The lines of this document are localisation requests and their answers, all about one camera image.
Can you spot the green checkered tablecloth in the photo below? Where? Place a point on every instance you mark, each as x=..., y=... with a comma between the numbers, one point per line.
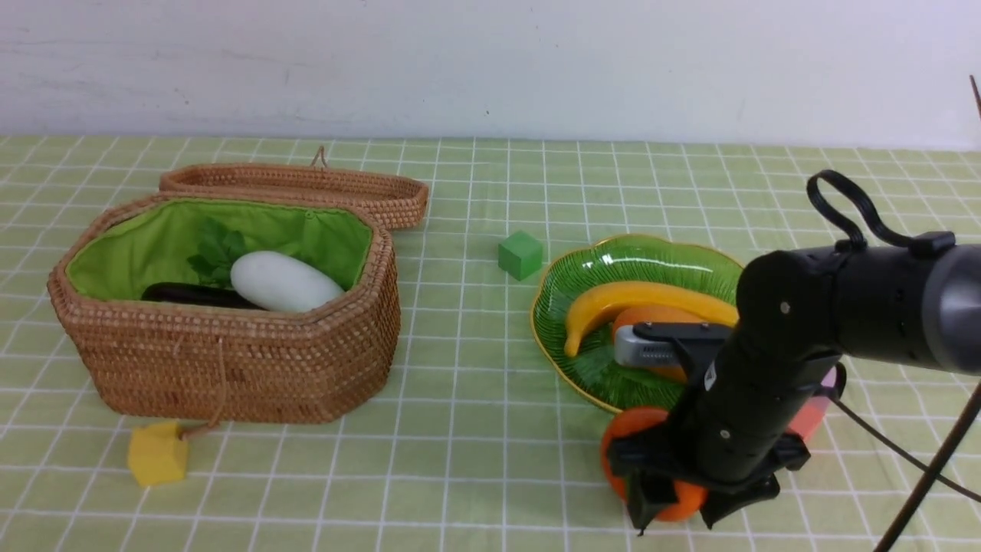
x=474, y=445

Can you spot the green leaf-shaped plate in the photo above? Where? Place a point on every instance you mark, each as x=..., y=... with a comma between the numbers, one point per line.
x=594, y=374

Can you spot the orange persimmon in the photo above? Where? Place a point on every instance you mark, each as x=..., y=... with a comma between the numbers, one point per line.
x=684, y=499

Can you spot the pink cube block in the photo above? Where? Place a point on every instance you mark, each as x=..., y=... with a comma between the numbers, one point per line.
x=830, y=378

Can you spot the orange yellow mango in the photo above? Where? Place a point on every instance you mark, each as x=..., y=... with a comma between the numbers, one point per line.
x=654, y=313

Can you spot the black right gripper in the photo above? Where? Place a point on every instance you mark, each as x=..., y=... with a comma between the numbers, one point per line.
x=729, y=430

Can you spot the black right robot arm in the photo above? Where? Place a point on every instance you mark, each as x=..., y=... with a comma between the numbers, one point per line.
x=799, y=313

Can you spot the woven wicker basket lid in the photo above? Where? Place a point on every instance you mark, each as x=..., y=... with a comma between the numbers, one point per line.
x=396, y=202

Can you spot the yellow block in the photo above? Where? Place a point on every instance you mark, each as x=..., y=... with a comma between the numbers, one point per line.
x=157, y=454

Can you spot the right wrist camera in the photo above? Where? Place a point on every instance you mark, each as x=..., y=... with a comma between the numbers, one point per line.
x=689, y=345

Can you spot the yellow banana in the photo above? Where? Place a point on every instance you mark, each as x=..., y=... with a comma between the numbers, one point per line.
x=603, y=303

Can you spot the green cube block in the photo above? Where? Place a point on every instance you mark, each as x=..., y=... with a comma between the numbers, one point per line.
x=520, y=255

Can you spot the salmon orange cube block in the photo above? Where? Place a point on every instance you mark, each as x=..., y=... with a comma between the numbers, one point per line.
x=810, y=417

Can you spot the woven wicker basket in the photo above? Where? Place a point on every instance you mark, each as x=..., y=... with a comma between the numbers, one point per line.
x=189, y=362

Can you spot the green fabric basket lining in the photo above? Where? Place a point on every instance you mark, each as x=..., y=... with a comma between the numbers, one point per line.
x=196, y=241

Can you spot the white radish with leaves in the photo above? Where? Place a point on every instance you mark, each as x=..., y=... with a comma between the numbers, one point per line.
x=261, y=277

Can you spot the dark purple eggplant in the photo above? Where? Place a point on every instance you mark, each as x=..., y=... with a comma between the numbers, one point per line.
x=205, y=296

